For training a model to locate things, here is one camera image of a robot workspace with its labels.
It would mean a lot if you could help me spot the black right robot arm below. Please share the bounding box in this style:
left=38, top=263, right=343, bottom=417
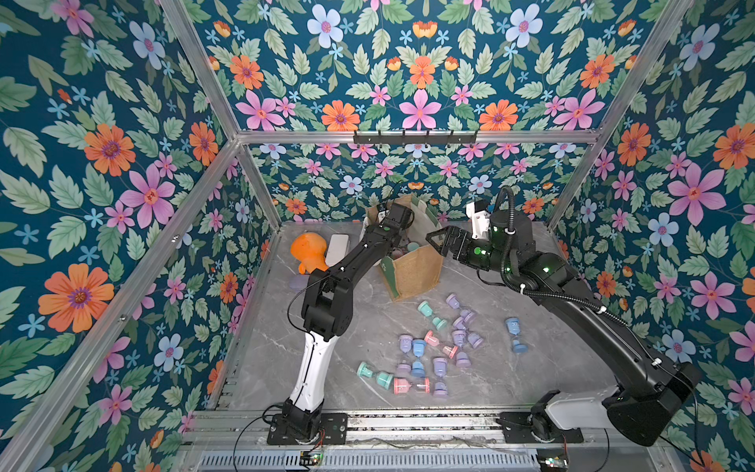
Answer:
left=426, top=210, right=701, bottom=446

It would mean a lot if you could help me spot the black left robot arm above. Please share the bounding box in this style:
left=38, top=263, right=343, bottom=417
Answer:
left=278, top=203, right=414, bottom=442

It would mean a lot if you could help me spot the teal hourglass centre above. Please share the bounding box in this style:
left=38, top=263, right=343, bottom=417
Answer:
left=417, top=301, right=448, bottom=330

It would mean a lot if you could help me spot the blue hourglass right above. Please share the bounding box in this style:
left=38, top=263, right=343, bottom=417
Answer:
left=505, top=318, right=528, bottom=354

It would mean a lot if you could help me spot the blue hourglass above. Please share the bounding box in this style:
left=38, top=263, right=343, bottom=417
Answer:
left=505, top=318, right=528, bottom=354
left=410, top=339, right=427, bottom=378

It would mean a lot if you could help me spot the purple hourglass right pair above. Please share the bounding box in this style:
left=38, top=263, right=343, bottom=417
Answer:
left=451, top=330, right=485, bottom=349

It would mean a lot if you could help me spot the pink hourglass centre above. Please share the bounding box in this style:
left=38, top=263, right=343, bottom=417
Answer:
left=423, top=330, right=459, bottom=359

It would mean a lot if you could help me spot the pink hourglass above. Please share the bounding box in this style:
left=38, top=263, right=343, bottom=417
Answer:
left=393, top=378, right=431, bottom=395
left=423, top=330, right=459, bottom=359

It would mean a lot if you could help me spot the blue hourglass centre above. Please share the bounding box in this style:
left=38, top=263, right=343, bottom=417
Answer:
left=410, top=339, right=427, bottom=378

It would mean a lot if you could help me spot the purple hourglass front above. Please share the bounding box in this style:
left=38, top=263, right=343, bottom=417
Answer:
left=433, top=357, right=448, bottom=397

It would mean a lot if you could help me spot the pink hourglass front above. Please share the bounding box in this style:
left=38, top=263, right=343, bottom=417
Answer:
left=393, top=378, right=431, bottom=395

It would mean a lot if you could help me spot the teal hourglass front left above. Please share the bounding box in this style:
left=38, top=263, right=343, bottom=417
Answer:
left=357, top=362, right=394, bottom=389

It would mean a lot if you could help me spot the white rectangular box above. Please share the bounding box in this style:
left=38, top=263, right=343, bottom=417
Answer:
left=326, top=233, right=350, bottom=267

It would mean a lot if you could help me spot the orange plush toy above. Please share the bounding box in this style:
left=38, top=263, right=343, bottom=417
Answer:
left=290, top=232, right=330, bottom=275

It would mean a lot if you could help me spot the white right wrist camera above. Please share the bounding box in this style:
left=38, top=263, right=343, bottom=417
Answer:
left=465, top=199, right=491, bottom=240

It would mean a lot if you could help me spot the black hook rail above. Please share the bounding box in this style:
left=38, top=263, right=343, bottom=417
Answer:
left=352, top=130, right=478, bottom=147

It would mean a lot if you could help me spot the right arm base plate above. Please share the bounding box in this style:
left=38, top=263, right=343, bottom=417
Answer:
left=495, top=389, right=584, bottom=444

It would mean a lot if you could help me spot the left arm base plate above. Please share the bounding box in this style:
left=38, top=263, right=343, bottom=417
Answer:
left=267, top=413, right=349, bottom=446

